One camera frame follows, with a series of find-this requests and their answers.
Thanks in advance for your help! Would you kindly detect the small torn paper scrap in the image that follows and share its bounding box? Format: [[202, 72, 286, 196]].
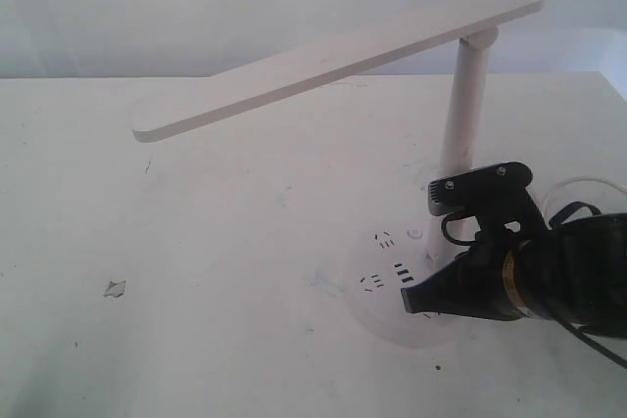
[[103, 280, 126, 299]]

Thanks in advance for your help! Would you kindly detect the white power cable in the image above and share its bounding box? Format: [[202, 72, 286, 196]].
[[542, 178, 627, 209]]

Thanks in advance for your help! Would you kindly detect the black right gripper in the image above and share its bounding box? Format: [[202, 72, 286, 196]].
[[401, 236, 532, 321]]

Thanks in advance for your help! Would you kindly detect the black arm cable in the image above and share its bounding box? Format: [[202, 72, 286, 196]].
[[440, 200, 627, 369]]

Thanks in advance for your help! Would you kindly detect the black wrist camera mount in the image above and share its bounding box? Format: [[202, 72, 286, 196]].
[[427, 162, 548, 247]]

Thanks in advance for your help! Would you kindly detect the white desk lamp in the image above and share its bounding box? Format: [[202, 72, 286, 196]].
[[131, 0, 544, 348]]

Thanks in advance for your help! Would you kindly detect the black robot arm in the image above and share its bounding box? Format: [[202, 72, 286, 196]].
[[401, 213, 626, 328]]

